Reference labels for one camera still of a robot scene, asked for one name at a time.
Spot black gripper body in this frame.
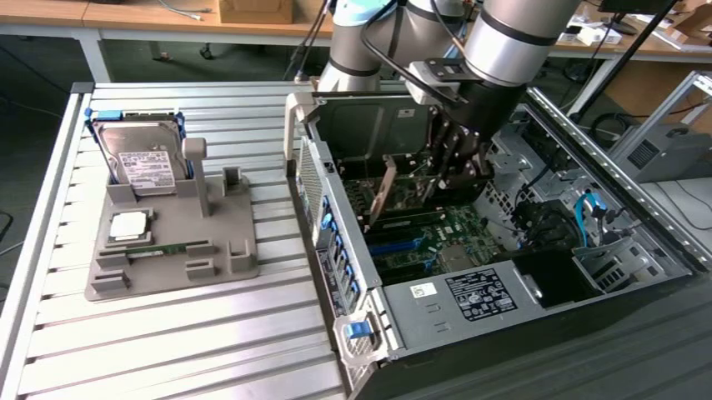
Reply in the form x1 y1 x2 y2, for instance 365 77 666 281
452 79 528 141

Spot graphics card with metal bracket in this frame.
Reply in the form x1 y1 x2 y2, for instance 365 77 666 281
365 153 438 230

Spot green motherboard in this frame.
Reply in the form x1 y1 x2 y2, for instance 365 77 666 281
341 160 504 284

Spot blue expansion slot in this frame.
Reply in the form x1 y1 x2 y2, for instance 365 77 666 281
368 237 423 255

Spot small white box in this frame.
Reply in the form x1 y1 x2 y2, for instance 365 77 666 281
577 28 622 46

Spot open grey PC case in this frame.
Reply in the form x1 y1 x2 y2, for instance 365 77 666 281
283 81 712 400

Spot black stand pole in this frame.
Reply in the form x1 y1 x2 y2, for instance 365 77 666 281
566 0 682 122

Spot black monitor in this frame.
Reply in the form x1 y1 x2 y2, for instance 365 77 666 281
597 0 669 35

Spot cluttered wooden desk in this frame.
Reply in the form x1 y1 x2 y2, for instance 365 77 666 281
547 0 712 120

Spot small metal disk bay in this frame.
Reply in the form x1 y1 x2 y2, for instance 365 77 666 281
571 237 655 295

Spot grey computer tower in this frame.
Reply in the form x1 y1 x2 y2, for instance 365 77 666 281
609 122 712 184

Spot grey power supply unit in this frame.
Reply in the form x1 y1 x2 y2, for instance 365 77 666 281
381 260 543 349

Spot cardboard box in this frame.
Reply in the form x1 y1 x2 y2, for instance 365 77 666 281
217 0 295 25

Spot grey parts rack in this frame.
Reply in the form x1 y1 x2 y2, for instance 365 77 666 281
82 136 261 303

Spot hard disk in blue carrier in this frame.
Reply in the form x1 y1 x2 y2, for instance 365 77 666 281
82 108 193 198

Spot green RAM stick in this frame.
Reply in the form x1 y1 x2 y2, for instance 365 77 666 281
98 243 204 258

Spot silver CPU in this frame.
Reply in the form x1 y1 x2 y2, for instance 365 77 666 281
108 211 152 243

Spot wooden desk with grey legs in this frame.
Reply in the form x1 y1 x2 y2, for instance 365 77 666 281
0 0 335 84

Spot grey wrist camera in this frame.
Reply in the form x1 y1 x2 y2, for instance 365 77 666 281
403 59 468 105

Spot black wire bundle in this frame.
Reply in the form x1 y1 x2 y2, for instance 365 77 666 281
508 182 582 251

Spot blue wire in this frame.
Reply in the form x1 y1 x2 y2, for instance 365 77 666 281
574 190 607 251

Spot black camera cable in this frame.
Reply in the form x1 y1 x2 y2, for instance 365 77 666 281
359 0 468 105

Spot black hanging cable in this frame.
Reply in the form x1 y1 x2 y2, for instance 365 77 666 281
283 0 335 84

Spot white cable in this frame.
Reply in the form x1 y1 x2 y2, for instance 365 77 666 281
156 0 216 21

